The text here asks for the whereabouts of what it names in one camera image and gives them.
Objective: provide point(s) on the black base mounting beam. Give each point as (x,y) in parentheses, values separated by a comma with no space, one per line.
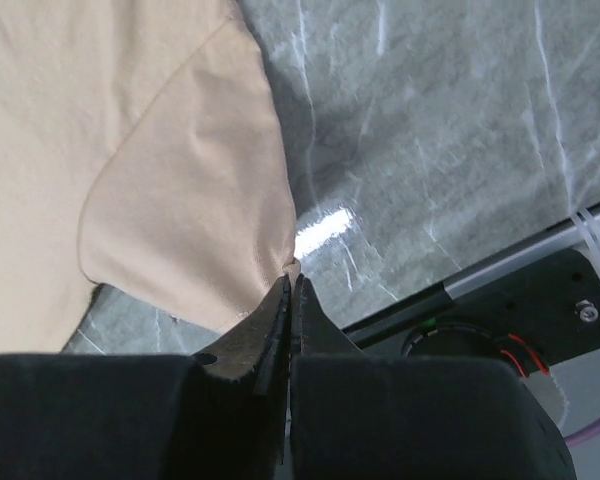
(534,317)

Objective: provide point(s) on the aluminium table frame rail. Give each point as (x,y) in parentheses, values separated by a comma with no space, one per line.
(581,229)

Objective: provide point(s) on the beige t-shirt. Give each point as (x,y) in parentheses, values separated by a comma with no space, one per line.
(139,148)

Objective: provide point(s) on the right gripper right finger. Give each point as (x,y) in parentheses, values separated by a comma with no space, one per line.
(355,416)

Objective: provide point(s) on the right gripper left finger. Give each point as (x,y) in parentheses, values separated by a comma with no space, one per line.
(216,414)

